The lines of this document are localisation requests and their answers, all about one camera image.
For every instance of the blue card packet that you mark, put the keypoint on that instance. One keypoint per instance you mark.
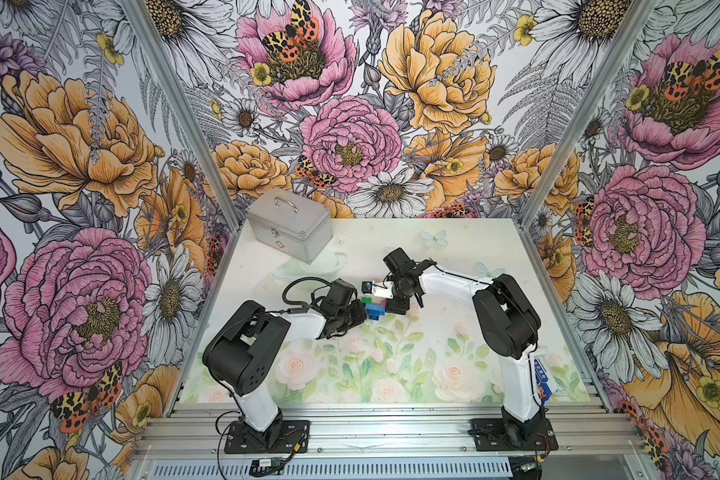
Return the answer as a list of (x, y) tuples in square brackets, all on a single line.
[(545, 384)]

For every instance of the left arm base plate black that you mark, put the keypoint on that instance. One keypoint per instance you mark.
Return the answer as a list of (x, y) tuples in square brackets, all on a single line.
[(280, 438)]

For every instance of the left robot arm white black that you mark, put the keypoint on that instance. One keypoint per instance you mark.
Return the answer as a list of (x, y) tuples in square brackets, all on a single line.
[(241, 354)]

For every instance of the light blue lego brick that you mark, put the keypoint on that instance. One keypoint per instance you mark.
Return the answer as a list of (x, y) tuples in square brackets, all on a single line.
[(375, 311)]

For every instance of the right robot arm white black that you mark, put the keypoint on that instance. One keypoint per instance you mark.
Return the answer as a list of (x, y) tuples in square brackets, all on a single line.
[(509, 325)]

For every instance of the aluminium rail frame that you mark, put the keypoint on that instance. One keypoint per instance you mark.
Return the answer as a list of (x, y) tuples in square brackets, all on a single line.
[(192, 431)]

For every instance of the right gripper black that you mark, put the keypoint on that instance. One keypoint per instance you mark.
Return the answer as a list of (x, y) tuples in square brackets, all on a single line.
[(398, 307)]

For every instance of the small green circuit board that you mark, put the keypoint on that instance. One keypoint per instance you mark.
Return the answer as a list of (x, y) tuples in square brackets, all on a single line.
[(260, 465)]

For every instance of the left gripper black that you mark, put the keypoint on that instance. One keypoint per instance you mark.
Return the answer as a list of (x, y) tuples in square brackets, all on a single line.
[(359, 315)]

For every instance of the silver metal box with handle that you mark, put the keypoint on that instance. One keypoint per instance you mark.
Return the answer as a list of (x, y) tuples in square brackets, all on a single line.
[(291, 224)]

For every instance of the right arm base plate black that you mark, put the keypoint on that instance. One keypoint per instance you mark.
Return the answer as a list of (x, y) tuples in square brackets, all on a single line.
[(486, 435)]

